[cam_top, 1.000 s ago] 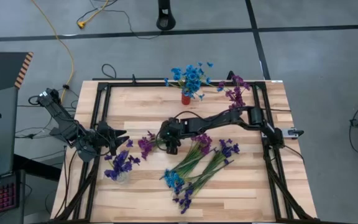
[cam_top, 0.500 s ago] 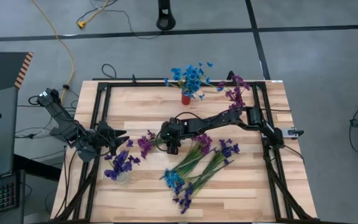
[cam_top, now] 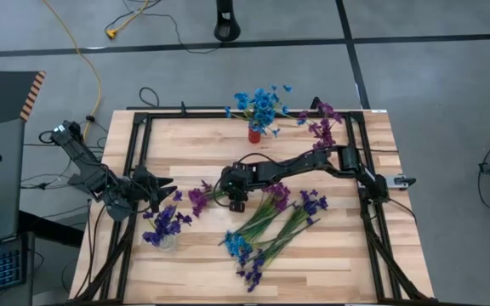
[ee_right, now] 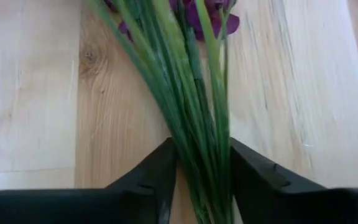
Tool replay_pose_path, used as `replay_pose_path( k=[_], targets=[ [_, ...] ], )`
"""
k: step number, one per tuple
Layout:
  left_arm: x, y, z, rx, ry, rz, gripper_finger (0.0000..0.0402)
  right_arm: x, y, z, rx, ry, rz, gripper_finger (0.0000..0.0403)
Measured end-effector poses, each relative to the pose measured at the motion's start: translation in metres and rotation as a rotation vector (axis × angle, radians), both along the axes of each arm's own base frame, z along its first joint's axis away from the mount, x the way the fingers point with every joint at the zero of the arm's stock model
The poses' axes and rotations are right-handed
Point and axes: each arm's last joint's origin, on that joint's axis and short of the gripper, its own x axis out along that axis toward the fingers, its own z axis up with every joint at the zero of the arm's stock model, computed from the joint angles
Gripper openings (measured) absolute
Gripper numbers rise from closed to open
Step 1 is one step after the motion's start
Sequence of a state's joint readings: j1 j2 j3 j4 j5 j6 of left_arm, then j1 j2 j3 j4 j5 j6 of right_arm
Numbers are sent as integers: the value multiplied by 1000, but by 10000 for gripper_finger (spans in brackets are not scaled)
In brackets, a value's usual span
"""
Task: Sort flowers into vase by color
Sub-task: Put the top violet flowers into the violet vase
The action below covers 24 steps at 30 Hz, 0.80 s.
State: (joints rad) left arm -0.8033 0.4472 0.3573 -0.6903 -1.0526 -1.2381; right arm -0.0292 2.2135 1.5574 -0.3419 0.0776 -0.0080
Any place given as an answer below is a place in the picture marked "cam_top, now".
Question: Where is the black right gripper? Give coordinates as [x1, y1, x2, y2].
[220, 164, 253, 213]

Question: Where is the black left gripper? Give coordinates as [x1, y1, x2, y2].
[130, 164, 179, 214]

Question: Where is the violet artificial flower stem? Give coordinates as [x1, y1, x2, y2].
[247, 189, 329, 267]
[235, 217, 322, 293]
[141, 190, 194, 248]

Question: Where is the magenta artificial flower stem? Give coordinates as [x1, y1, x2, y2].
[187, 179, 230, 218]
[296, 100, 345, 150]

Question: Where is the blue artificial flower stem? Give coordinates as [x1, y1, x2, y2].
[248, 83, 293, 138]
[223, 91, 263, 135]
[222, 202, 301, 259]

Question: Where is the purple artificial flower stem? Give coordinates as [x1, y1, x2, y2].
[218, 182, 292, 247]

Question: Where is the red ribbed glass vase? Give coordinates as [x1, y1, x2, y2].
[247, 126, 263, 145]

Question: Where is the clear glass vase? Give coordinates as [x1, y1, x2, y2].
[153, 233, 178, 252]

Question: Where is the pile of loose flowers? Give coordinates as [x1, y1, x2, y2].
[64, 110, 442, 306]

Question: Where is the black flat bar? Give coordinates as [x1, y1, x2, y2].
[125, 105, 231, 111]

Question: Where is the grey power adapter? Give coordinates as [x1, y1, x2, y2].
[66, 172, 97, 189]

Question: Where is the black desk foot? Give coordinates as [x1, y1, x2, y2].
[17, 210, 84, 250]

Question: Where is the grey desk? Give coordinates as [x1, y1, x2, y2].
[0, 118, 27, 250]

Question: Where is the black stand base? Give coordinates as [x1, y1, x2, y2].
[213, 0, 242, 43]

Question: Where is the black orange-striped floor mat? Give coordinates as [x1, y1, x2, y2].
[0, 71, 47, 131]

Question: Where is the yellow hanging cable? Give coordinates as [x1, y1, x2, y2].
[42, 0, 103, 141]

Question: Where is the black floor cable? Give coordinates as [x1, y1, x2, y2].
[104, 0, 220, 55]

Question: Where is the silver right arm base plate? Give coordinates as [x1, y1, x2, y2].
[357, 173, 417, 191]

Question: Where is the yellow extension cord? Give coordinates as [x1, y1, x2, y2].
[105, 0, 151, 41]

